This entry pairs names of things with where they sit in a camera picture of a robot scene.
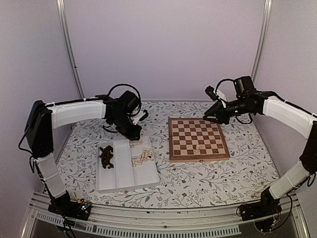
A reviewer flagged dark chess pieces pile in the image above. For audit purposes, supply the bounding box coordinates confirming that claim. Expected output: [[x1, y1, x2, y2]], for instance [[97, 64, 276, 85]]
[[99, 145, 114, 169]]

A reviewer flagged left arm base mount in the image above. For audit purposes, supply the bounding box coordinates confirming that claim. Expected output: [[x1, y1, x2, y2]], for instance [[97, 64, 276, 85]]
[[48, 198, 92, 221]]

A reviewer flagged light chess pieces pile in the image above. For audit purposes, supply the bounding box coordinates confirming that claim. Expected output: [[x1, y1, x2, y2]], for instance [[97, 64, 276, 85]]
[[130, 141, 154, 167]]

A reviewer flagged left aluminium frame post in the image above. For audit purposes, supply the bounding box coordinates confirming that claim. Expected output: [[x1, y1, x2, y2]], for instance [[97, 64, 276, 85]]
[[56, 0, 85, 99]]

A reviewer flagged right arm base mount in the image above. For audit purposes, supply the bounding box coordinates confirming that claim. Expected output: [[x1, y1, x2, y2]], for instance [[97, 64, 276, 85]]
[[236, 202, 282, 233]]

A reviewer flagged right aluminium frame post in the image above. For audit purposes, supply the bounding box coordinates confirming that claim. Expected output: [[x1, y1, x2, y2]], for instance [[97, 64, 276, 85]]
[[251, 0, 273, 83]]

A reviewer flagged wooden chessboard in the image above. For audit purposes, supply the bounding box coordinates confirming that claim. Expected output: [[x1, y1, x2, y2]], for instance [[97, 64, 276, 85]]
[[168, 118, 230, 163]]

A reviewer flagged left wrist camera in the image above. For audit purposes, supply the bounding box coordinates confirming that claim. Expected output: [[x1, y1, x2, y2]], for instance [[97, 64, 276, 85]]
[[131, 110, 149, 125]]

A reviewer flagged aluminium frame post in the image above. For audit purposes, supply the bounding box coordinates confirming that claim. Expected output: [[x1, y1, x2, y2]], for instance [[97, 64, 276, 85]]
[[251, 0, 273, 83], [56, 0, 85, 99]]

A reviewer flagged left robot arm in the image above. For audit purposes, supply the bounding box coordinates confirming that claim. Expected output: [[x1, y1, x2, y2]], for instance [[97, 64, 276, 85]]
[[22, 90, 148, 215]]

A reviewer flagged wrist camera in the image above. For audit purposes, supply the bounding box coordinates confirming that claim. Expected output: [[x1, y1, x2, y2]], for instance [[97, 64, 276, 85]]
[[205, 86, 228, 108], [131, 110, 149, 125]]

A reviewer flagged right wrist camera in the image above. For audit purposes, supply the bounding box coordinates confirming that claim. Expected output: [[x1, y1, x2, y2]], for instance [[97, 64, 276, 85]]
[[205, 86, 228, 108]]

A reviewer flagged white divided tray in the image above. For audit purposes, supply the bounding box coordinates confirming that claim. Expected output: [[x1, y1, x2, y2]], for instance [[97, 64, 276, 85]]
[[96, 136, 160, 193]]

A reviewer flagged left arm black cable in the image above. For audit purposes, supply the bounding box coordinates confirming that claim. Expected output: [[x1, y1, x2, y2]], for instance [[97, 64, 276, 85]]
[[107, 83, 142, 117]]

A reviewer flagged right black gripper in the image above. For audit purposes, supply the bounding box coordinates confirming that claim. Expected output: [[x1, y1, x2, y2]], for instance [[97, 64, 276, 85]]
[[203, 98, 253, 125]]

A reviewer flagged front aluminium rail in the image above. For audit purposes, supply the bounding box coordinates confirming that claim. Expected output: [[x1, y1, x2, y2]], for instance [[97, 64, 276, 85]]
[[21, 193, 310, 238]]

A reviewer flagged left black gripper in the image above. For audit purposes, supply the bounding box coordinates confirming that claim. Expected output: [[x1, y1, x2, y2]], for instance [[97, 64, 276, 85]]
[[110, 114, 143, 141]]

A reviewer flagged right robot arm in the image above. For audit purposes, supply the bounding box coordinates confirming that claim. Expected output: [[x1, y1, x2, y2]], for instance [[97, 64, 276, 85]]
[[203, 76, 317, 216]]

